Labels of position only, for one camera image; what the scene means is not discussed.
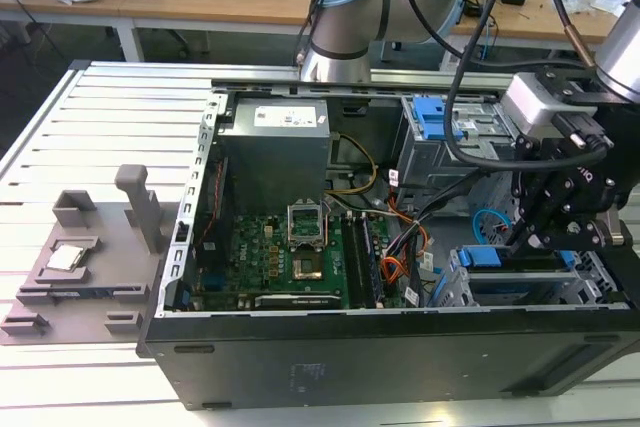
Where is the yellow and black wire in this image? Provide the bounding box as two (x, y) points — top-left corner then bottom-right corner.
(323, 132), (380, 196)

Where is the CPU socket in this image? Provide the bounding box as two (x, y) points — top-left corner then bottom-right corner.
(291, 252), (325, 282)

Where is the metal disk bay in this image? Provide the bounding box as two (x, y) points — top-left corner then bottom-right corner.
(432, 242), (630, 309)

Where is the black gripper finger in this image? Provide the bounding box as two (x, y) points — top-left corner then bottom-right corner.
(512, 134), (576, 248)
(504, 219), (624, 259)

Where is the thick black camera cable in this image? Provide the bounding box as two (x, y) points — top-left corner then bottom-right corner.
(443, 0), (614, 168)

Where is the green RAM stick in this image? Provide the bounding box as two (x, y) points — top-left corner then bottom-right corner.
(360, 214), (387, 308)

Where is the green motherboard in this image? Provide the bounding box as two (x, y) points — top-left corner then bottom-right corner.
(192, 209), (406, 312)

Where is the grey power supply unit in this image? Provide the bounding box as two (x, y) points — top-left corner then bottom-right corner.
(217, 98), (335, 198)

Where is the black cable with copper sleeve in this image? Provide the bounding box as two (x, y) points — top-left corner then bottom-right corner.
(535, 0), (600, 70)

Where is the black RAM slot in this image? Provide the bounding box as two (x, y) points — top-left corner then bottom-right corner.
(342, 214), (366, 309)

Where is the black PC case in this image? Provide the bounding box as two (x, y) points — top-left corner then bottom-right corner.
(135, 77), (640, 412)

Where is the blue drive carrier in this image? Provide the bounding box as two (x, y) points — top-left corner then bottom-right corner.
(412, 95), (465, 142)

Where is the metal locking lever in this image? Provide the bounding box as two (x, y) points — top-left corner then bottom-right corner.
(321, 196), (332, 251)

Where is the silver CPU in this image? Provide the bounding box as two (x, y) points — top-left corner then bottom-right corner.
(45, 244), (90, 272)

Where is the orange and red wire bundle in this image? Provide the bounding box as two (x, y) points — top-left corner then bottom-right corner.
(380, 219), (436, 298)

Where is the hard disk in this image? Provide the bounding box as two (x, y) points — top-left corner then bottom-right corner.
(433, 245), (581, 306)

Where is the black graphics card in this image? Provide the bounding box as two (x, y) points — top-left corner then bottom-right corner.
(253, 292), (345, 310)

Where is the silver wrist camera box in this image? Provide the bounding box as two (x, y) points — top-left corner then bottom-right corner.
(501, 72), (569, 139)

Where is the black arm base cable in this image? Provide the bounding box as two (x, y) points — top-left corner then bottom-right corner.
(297, 0), (346, 66)

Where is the blue disk wire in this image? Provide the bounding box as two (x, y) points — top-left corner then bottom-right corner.
(470, 205), (515, 247)

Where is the black sleeved wire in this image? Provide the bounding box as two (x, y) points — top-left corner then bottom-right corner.
(417, 166), (504, 223)

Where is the grey parts rack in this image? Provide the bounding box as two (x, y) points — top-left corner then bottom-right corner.
(0, 163), (167, 347)

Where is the metal socket cover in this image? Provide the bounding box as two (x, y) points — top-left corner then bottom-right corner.
(286, 200), (327, 251)

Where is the metal drive cage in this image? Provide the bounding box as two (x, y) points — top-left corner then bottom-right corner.
(392, 93), (532, 201)

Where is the wooden desk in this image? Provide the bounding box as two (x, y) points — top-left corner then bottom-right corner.
(0, 0), (321, 63)
(449, 0), (640, 68)

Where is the hanging blue cable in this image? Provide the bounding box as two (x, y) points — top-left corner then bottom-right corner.
(478, 9), (497, 67)

